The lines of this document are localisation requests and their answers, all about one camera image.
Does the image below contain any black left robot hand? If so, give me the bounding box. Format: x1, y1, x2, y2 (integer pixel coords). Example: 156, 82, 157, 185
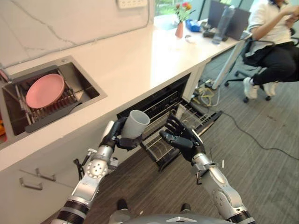
100, 117, 143, 152

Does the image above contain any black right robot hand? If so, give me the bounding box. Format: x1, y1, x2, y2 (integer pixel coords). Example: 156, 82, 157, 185
159, 113, 205, 163

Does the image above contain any white cup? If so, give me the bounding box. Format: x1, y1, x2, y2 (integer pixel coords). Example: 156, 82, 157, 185
121, 110, 151, 140

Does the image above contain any open dishwasher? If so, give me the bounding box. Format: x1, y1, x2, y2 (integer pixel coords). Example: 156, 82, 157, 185
116, 72, 223, 173

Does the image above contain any dark left robot foot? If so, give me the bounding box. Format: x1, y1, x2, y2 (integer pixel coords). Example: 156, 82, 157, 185
116, 198, 128, 210

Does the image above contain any black sink drying rack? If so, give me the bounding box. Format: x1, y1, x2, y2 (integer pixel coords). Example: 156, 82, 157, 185
14, 69, 84, 133

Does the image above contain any stainless steel sink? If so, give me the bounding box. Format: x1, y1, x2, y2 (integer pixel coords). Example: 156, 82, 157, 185
0, 55, 108, 143

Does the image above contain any grey robot torso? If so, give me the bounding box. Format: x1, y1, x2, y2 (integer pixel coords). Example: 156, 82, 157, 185
108, 209, 232, 224

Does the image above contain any pink plate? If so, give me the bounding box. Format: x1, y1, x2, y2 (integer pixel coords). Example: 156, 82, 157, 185
25, 73, 65, 109

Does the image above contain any white desk leg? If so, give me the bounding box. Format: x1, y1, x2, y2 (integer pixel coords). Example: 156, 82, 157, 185
212, 39, 248, 90

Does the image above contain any black office chair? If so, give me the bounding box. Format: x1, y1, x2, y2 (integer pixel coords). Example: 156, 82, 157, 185
224, 27, 299, 103

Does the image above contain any pink flower vase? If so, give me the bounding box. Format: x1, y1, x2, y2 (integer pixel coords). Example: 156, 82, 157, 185
175, 22, 185, 39

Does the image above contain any black desk device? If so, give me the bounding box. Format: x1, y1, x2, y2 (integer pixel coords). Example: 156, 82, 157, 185
202, 22, 218, 39

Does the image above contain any blue package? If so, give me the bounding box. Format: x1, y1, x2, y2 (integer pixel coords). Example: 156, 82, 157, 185
185, 19, 201, 32

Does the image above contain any clear blue water bottle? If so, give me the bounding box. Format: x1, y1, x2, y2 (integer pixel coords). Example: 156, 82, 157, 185
212, 5, 235, 44

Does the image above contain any person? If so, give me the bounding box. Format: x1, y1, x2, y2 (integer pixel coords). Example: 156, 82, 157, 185
242, 0, 299, 100

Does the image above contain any colourful flower bouquet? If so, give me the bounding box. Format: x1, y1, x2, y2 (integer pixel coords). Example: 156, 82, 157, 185
171, 1, 196, 23

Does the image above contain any white power strip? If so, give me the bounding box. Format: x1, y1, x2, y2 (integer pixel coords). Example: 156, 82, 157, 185
116, 0, 148, 10

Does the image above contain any dishwasher wire rack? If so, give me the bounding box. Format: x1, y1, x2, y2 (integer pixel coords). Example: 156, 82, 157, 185
139, 102, 210, 169

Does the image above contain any tangled cables pile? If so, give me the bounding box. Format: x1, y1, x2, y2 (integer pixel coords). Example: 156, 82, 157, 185
192, 78, 220, 108

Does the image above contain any black floor cable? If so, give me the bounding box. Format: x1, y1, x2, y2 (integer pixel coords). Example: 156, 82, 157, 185
219, 111, 299, 161

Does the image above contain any silver drawer handle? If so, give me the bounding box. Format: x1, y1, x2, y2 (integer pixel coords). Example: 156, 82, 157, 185
18, 177, 43, 190
35, 168, 57, 182

